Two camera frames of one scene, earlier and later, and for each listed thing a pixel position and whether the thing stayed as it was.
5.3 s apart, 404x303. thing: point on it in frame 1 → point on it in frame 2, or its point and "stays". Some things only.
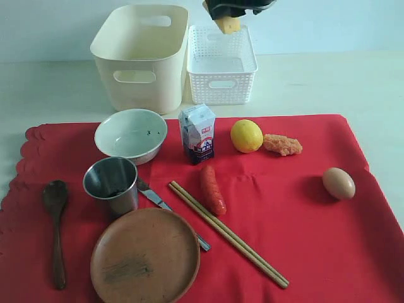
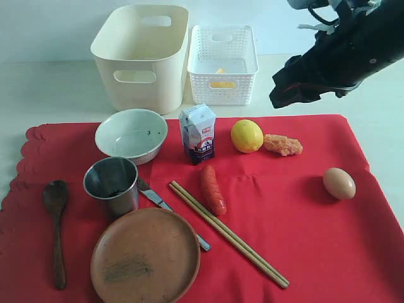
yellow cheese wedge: x=229 y=24 → x=222 y=84
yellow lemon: x=246 y=136 stays
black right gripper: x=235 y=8 → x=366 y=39
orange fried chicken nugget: x=281 y=144 stays
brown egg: x=339 y=182 stays
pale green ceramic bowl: x=135 y=134 stays
